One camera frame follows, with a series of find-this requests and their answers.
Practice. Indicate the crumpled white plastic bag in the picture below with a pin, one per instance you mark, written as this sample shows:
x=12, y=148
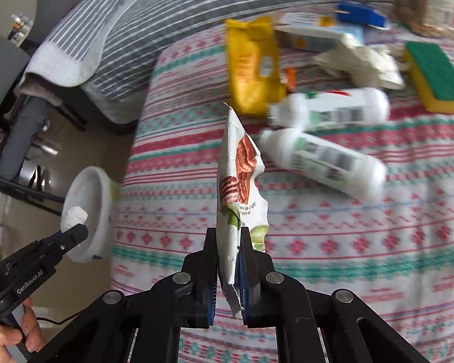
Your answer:
x=363, y=64

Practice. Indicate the torn white snack wrapper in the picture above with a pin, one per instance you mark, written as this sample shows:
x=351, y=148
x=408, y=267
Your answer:
x=234, y=181

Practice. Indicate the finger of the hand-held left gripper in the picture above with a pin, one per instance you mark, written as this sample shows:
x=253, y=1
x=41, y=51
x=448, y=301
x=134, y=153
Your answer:
x=70, y=236

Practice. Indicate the small orange item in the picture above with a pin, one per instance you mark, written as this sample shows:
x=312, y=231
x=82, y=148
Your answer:
x=290, y=79

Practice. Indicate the white paper ball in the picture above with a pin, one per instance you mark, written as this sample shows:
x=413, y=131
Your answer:
x=73, y=217

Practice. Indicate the grey striped quilt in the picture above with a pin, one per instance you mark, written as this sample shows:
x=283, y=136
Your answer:
x=166, y=19

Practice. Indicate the grey chair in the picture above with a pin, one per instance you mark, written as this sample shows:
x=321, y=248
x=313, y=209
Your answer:
x=0, y=72

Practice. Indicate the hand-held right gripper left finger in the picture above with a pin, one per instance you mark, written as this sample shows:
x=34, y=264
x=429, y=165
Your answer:
x=211, y=295

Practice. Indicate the person's left hand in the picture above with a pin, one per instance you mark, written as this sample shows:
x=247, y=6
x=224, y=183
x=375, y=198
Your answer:
x=0, y=342

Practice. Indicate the white plastic bottle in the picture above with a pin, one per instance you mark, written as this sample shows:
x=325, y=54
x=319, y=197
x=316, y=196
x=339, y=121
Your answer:
x=333, y=107
x=325, y=158

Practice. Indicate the yellow and green sponge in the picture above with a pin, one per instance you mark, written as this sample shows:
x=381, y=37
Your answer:
x=435, y=75

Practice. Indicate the yellow snack packet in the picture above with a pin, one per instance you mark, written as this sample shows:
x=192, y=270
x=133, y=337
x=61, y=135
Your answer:
x=249, y=64

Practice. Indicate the small white box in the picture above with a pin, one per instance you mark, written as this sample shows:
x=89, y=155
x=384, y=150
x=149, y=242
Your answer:
x=302, y=19

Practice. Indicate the blue biscuit box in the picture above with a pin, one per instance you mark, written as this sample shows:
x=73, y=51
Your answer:
x=363, y=14

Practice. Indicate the light blue and white carton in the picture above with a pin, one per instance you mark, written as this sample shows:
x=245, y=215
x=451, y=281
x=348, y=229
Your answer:
x=317, y=38

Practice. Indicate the clear plastic biscuit jar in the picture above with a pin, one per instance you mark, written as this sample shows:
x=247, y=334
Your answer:
x=425, y=0

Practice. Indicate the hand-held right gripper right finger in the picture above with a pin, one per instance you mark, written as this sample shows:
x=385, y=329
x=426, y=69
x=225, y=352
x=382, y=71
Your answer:
x=246, y=291

